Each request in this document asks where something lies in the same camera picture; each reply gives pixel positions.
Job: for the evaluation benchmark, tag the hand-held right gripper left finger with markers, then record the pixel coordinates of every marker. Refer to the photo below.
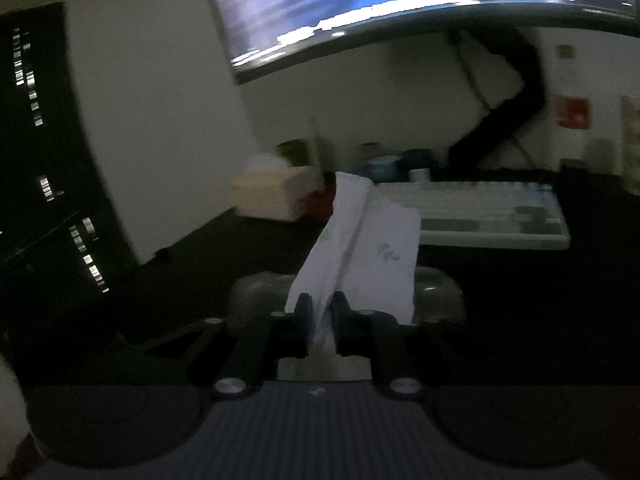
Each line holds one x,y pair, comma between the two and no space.
303,320

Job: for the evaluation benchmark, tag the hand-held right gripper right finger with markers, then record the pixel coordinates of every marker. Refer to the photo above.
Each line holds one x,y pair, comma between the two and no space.
341,320

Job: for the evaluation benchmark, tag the clear plastic container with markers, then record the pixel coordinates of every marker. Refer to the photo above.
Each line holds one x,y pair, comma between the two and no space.
260,292

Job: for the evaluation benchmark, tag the white paper sheet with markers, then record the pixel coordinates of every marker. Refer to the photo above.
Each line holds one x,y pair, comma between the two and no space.
380,255

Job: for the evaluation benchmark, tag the red cup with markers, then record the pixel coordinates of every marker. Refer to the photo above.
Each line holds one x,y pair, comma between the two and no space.
317,205

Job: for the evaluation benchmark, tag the beige tissue box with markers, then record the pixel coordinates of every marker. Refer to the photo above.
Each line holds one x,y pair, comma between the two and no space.
270,190

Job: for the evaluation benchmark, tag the blue jar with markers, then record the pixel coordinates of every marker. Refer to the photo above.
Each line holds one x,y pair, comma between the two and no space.
385,169

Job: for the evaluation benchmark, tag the dark green object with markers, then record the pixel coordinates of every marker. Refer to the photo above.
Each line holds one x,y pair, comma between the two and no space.
292,152

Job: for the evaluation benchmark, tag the white and blue keyboard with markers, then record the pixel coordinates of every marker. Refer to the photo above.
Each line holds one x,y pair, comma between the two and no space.
475,205

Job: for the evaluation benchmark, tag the dark window pane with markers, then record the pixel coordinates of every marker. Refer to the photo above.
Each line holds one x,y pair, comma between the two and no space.
45,160

